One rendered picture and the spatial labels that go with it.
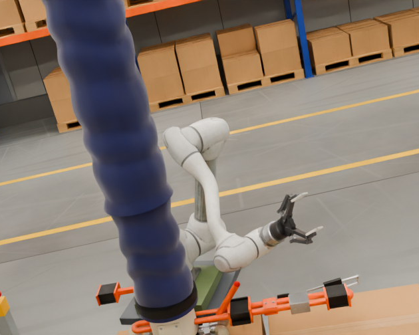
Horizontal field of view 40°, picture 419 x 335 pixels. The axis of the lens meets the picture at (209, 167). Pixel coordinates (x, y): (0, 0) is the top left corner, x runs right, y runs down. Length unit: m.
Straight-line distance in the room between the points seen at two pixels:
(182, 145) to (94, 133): 0.76
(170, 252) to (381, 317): 0.83
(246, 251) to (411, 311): 0.64
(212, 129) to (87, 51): 1.01
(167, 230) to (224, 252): 0.35
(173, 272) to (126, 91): 0.64
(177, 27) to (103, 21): 8.63
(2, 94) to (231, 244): 8.98
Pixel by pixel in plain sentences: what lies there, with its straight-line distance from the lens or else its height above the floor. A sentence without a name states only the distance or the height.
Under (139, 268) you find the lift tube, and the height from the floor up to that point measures 1.40.
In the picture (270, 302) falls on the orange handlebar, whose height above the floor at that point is 1.11.
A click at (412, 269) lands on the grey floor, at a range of 4.24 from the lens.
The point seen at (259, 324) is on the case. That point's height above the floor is 0.94.
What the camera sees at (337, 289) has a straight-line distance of 2.16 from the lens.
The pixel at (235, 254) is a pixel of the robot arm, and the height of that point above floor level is 1.24.
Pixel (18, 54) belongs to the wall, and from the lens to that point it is 10.78.
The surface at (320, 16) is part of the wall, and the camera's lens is 10.60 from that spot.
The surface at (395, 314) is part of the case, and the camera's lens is 2.31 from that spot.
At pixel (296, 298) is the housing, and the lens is 2.16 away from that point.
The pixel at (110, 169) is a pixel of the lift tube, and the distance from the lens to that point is 1.84.
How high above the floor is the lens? 2.36
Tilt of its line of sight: 21 degrees down
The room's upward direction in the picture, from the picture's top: 13 degrees counter-clockwise
